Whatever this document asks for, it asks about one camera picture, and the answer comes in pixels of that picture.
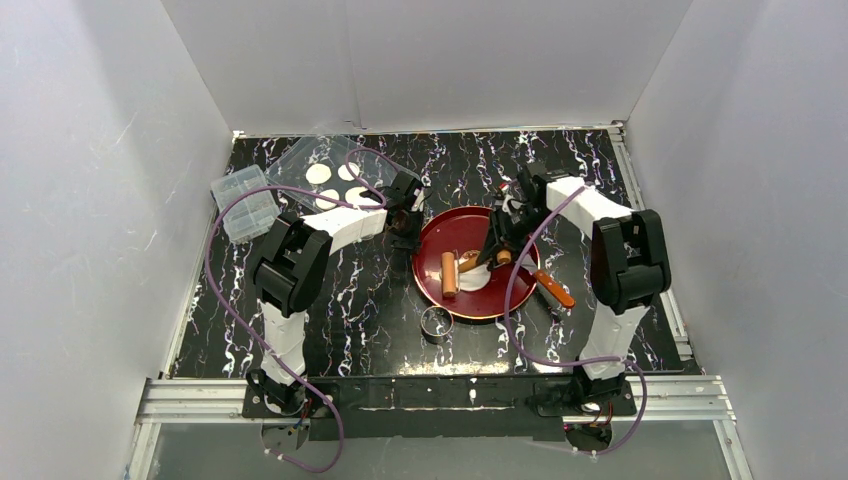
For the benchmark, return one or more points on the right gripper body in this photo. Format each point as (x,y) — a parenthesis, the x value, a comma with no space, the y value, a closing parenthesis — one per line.
(502,233)

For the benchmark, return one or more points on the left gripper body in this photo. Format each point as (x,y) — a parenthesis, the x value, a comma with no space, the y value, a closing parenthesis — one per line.
(404,225)

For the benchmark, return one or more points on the white dough piece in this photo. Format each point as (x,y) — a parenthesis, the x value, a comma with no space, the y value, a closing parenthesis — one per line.
(461,274)

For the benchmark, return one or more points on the red round tray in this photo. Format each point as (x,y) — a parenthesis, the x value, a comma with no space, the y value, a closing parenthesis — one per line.
(459,230)

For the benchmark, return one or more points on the wooden double-ended rolling pin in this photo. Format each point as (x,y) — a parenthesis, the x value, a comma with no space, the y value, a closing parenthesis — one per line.
(508,259)

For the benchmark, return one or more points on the metal ring cutter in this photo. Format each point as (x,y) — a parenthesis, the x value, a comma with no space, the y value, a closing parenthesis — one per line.
(436,324)

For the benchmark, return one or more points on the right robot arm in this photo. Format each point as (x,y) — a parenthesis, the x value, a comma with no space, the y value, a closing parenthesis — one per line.
(628,270)

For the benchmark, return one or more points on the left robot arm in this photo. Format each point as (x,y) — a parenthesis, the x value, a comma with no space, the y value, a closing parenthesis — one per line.
(289,275)

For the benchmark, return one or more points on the round dough wrapper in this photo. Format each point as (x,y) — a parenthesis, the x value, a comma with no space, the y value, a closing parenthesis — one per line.
(359,196)
(327,199)
(318,174)
(348,172)

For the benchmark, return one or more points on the clear plastic tray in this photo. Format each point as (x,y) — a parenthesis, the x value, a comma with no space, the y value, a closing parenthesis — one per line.
(346,224)

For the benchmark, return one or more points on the clear plastic compartment box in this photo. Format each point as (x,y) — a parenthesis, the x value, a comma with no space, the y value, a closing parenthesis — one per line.
(252,216)

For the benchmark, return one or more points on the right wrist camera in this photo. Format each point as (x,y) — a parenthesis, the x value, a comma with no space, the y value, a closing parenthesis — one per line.
(510,198)

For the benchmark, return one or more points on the metal spatula wooden handle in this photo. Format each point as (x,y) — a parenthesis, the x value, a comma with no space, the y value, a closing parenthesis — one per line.
(547,283)

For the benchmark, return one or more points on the aluminium frame rail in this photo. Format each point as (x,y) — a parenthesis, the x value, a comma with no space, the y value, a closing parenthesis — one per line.
(428,407)

